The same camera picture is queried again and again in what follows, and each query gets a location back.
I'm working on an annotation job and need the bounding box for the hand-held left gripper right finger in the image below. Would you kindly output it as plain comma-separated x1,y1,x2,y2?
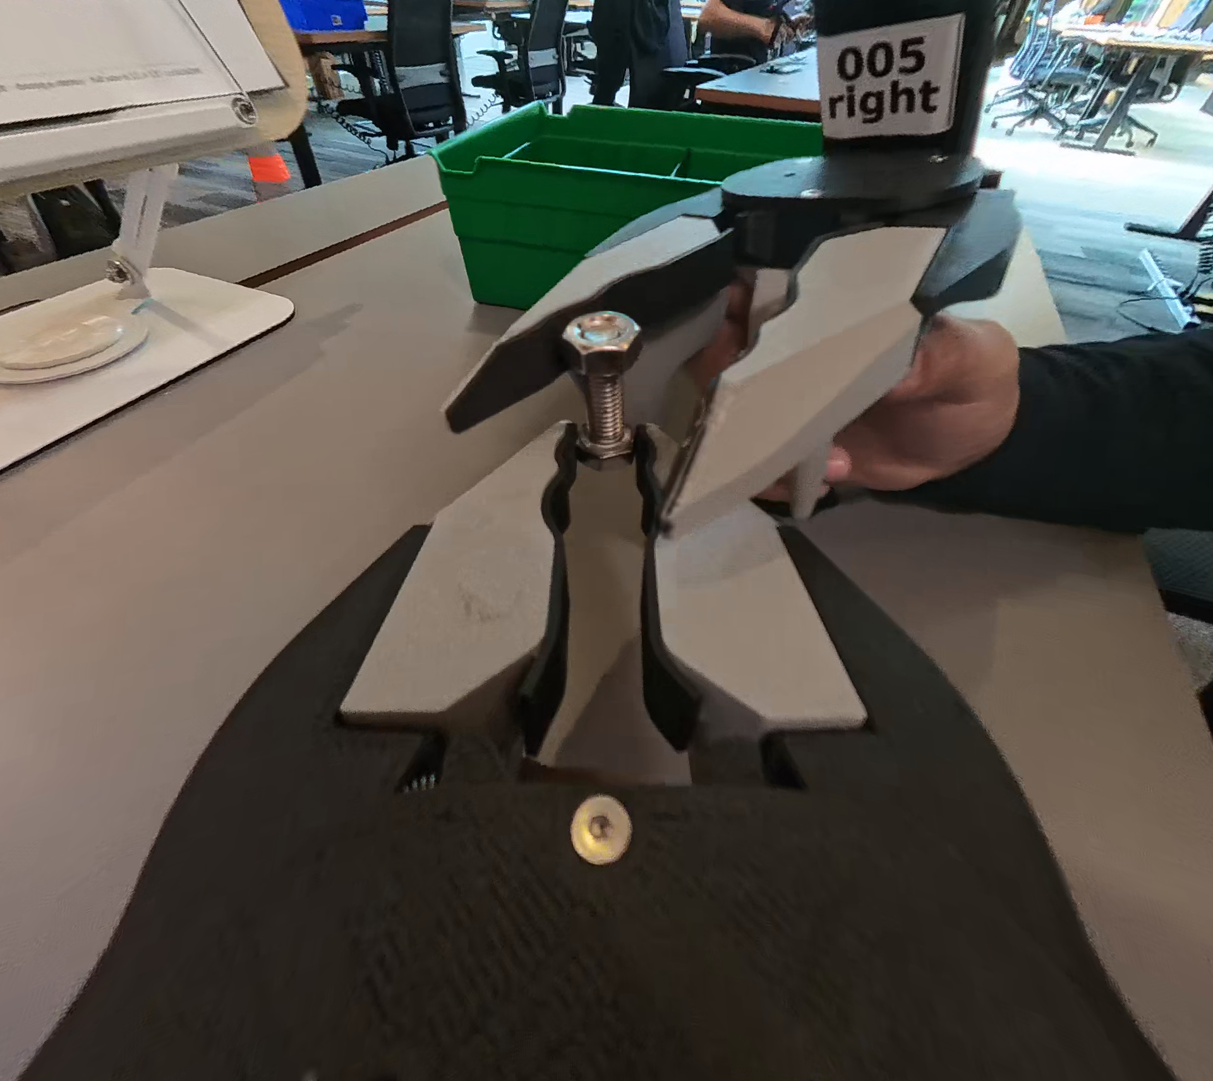
632,425,869,754

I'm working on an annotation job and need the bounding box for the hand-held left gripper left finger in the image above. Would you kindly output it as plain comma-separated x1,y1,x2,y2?
339,417,577,755

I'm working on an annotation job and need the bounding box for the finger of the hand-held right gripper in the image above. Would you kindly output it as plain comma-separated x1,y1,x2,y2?
444,212,737,437
656,226,950,536

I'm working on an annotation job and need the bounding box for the silver hex nut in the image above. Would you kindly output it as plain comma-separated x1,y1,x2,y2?
562,311,647,379

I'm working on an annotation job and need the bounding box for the green plastic bin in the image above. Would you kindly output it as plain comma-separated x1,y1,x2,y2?
429,104,824,311

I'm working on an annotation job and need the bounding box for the silver hex bolt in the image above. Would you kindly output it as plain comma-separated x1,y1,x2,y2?
573,373,637,469

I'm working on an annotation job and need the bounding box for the person's right forearm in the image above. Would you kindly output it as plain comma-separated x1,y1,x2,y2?
882,327,1213,534

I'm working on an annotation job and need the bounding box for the person's right hand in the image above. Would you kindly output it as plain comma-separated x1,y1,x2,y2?
824,316,1022,497

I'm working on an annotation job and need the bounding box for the grey side desk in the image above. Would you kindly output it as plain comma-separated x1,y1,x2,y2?
693,47,824,119

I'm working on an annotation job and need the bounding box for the black office chair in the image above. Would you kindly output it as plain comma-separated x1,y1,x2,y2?
366,0,469,159
474,0,573,112

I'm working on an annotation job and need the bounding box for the black hanging jacket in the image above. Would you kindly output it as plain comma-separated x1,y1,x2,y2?
591,0,697,108

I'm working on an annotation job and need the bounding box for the orange traffic cone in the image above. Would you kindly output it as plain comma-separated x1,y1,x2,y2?
247,145,294,201

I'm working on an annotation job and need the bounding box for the small blue bin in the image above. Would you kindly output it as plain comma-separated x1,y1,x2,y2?
277,0,369,32

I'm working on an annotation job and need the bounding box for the black chair armrest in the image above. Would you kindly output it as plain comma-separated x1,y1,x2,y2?
1141,524,1213,622

